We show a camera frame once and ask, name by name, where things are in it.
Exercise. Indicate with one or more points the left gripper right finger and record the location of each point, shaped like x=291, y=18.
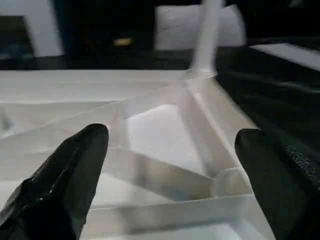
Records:
x=282, y=190

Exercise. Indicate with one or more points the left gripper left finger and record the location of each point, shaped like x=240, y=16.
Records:
x=62, y=190

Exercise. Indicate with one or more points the white plastic table top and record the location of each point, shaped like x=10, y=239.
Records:
x=150, y=130

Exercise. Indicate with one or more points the white plastic table leg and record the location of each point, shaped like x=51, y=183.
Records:
x=207, y=37

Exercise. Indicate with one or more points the flat white board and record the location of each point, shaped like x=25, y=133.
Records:
x=295, y=53

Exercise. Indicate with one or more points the black box with gold label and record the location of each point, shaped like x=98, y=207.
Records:
x=100, y=25

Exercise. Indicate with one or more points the white panel with screw holes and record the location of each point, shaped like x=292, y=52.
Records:
x=175, y=25

